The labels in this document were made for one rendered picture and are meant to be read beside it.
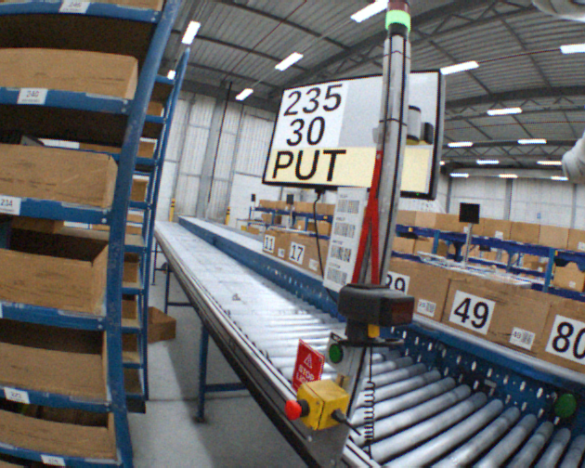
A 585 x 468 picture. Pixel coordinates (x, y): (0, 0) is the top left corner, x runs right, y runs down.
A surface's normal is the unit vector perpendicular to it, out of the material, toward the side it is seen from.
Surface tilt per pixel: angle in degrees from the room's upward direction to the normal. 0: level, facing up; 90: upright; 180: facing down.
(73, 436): 90
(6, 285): 92
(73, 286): 91
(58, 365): 91
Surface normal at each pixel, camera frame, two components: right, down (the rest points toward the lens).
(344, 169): -0.64, -0.13
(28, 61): 0.45, 0.13
